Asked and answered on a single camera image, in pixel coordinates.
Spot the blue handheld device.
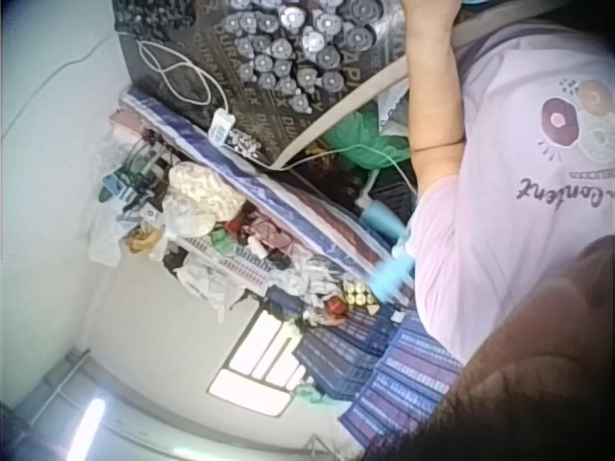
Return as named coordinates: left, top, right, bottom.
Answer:
left=356, top=194, right=410, bottom=242

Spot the light blue plastic bottle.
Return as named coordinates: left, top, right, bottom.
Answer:
left=370, top=238, right=417, bottom=304

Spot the green plastic bag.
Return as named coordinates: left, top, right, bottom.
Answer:
left=320, top=108, right=415, bottom=170

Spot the cluttered shelf of clothes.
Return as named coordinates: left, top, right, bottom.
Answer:
left=88, top=109, right=381, bottom=328

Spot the white power adapter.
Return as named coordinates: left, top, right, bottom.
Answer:
left=209, top=108, right=237, bottom=148

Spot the barred window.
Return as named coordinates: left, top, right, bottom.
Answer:
left=206, top=306, right=309, bottom=420

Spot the stack of blue crates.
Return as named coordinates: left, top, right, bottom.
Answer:
left=291, top=306, right=463, bottom=455

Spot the group of grey round parts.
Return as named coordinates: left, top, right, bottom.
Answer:
left=223, top=0, right=381, bottom=115

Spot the black printed mat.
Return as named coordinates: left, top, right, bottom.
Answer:
left=112, top=0, right=410, bottom=168

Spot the fluorescent tube lamp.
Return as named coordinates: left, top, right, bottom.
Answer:
left=71, top=392, right=110, bottom=461

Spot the thin white cable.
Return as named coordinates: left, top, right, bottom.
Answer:
left=287, top=142, right=418, bottom=196

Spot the beige strap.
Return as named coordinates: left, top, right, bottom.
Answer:
left=268, top=53, right=412, bottom=170

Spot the white looped cable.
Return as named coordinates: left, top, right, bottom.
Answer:
left=137, top=38, right=233, bottom=115

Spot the white wall cable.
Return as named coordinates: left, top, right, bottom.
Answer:
left=0, top=32, right=122, bottom=141

